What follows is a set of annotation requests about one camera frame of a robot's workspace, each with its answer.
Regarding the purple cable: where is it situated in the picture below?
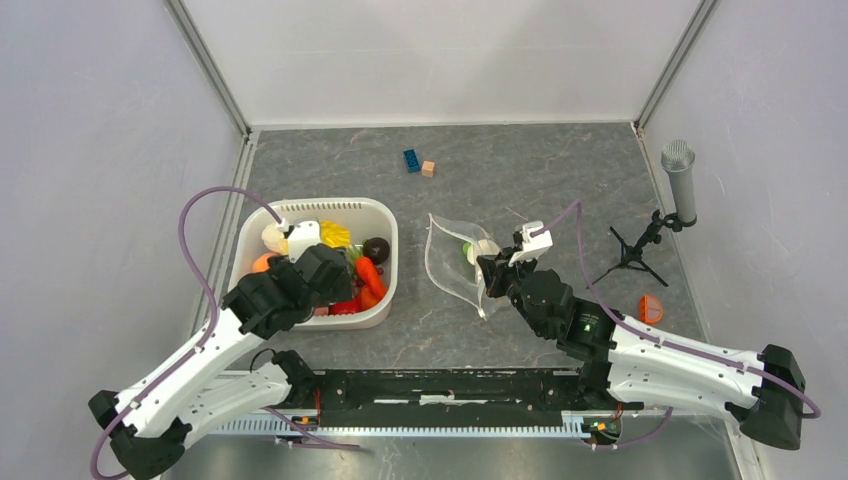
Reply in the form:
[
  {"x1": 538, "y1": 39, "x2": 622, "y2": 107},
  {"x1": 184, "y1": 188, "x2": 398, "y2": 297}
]
[
  {"x1": 536, "y1": 199, "x2": 823, "y2": 420},
  {"x1": 89, "y1": 186, "x2": 286, "y2": 480}
]

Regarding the orange toy carrot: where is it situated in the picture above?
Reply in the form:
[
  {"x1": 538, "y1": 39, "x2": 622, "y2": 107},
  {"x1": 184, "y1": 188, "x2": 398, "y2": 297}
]
[{"x1": 354, "y1": 256, "x2": 388, "y2": 300}]

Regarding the orange toy peach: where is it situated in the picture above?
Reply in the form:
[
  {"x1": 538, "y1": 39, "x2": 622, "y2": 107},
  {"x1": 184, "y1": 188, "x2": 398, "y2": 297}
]
[{"x1": 251, "y1": 252, "x2": 281, "y2": 273}]

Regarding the blue lego brick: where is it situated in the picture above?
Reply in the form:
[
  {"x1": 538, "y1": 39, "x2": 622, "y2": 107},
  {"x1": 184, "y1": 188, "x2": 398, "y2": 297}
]
[{"x1": 403, "y1": 149, "x2": 422, "y2": 173}]

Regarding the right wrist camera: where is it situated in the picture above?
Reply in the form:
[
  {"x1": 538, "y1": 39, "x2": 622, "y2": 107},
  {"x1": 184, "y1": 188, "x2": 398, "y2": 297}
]
[{"x1": 509, "y1": 221, "x2": 553, "y2": 266}]

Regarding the dark brown toy fruit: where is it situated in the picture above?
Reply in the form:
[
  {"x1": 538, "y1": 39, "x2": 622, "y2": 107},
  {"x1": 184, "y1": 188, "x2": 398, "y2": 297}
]
[{"x1": 362, "y1": 237, "x2": 391, "y2": 266}]

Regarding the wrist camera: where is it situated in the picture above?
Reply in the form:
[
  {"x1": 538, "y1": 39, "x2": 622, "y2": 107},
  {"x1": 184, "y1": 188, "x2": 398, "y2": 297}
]
[
  {"x1": 286, "y1": 220, "x2": 322, "y2": 262},
  {"x1": 509, "y1": 221, "x2": 553, "y2": 266}
]

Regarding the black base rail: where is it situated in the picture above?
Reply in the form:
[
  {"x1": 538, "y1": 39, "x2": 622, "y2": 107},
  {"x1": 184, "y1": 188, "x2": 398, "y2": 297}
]
[{"x1": 274, "y1": 368, "x2": 622, "y2": 428}]

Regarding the yellow toy cabbage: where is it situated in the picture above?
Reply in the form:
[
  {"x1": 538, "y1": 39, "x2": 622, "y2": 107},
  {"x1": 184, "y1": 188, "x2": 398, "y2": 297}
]
[{"x1": 261, "y1": 221, "x2": 352, "y2": 255}]

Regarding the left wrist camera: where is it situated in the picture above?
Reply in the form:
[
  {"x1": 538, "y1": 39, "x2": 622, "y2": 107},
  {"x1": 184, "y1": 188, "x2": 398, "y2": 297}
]
[{"x1": 286, "y1": 220, "x2": 322, "y2": 262}]

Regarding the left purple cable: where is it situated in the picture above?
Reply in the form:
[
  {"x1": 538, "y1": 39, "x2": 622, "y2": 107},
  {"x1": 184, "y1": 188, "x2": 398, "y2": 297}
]
[{"x1": 89, "y1": 186, "x2": 286, "y2": 480}]

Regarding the red toy pepper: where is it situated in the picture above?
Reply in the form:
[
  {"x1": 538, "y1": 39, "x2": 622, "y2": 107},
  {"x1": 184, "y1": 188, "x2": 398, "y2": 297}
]
[{"x1": 328, "y1": 298, "x2": 362, "y2": 316}]

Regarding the white toy mushroom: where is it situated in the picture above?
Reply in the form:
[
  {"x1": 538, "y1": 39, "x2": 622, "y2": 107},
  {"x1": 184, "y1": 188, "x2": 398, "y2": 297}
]
[{"x1": 470, "y1": 238, "x2": 501, "y2": 265}]

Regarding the clear polka dot zip bag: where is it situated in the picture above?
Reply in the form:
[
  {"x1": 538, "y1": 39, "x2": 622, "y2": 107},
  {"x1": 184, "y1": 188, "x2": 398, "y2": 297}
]
[{"x1": 424, "y1": 213, "x2": 501, "y2": 319}]

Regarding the orange toy tomato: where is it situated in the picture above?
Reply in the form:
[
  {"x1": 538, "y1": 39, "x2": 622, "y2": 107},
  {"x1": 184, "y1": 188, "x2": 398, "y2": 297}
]
[{"x1": 357, "y1": 287, "x2": 381, "y2": 312}]

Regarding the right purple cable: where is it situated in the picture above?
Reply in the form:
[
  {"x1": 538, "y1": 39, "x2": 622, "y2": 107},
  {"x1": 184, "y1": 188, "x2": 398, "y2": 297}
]
[{"x1": 536, "y1": 199, "x2": 823, "y2": 420}]

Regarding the wooden cube centre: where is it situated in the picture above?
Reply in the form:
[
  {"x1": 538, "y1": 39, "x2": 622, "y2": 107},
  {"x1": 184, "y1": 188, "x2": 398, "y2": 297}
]
[{"x1": 421, "y1": 161, "x2": 436, "y2": 178}]

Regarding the orange round toy slice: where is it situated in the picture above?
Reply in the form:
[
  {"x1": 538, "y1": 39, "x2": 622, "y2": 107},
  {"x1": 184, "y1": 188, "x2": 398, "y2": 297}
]
[{"x1": 639, "y1": 295, "x2": 664, "y2": 325}]

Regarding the white plastic basket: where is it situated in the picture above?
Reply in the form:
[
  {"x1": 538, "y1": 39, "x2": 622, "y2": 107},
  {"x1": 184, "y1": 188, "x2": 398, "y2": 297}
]
[{"x1": 223, "y1": 198, "x2": 399, "y2": 333}]

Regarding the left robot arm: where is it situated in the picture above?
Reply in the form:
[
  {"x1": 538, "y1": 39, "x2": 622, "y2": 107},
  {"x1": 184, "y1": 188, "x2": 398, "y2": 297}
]
[{"x1": 88, "y1": 243, "x2": 353, "y2": 479}]

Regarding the grey microphone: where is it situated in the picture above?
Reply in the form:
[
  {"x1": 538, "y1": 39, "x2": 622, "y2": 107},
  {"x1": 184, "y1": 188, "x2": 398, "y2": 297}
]
[{"x1": 661, "y1": 140, "x2": 697, "y2": 227}]

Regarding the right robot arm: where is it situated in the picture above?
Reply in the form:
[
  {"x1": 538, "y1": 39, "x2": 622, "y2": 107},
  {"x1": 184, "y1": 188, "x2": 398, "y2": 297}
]
[{"x1": 475, "y1": 250, "x2": 806, "y2": 451}]

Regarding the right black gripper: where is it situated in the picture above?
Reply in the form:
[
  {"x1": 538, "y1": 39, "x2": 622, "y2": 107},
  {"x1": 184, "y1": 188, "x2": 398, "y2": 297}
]
[{"x1": 477, "y1": 246, "x2": 548, "y2": 338}]

